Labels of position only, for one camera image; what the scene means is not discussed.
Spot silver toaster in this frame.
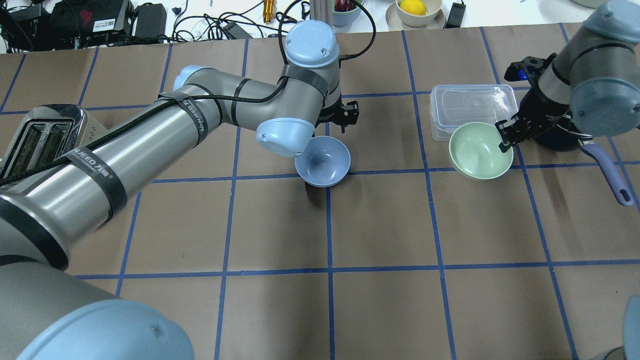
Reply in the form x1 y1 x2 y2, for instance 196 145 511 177
1 104 108 179

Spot black electronics box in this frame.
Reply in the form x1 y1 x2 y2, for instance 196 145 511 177
46 0 134 50

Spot blue saucepan with lid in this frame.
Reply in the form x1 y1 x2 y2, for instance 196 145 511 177
534 111 634 207

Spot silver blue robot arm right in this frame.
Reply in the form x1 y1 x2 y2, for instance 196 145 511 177
495 0 640 152

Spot orange cylindrical tool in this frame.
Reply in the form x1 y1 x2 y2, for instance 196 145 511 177
262 0 276 24

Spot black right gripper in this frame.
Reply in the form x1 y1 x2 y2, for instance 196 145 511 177
494 55 573 153

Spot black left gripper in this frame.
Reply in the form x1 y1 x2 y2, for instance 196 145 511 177
315 99 361 133

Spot clear plastic container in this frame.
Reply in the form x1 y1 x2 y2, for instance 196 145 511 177
429 84 518 142

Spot beige plate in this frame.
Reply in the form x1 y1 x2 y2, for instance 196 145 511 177
385 3 446 31

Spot yellow lemon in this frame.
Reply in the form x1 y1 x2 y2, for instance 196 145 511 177
398 0 428 16

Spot aluminium frame post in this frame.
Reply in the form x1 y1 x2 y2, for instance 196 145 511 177
308 0 335 27

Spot black power adapter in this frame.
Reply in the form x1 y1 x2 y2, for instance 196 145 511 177
443 0 466 28

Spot green bowl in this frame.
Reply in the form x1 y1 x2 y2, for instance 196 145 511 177
448 121 514 181

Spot blue bowl with fruit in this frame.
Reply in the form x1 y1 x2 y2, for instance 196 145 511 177
332 0 362 28

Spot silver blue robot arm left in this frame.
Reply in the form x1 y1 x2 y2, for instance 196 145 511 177
0 19 341 360

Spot beige bowl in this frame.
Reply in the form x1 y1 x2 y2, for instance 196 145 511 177
395 0 442 27

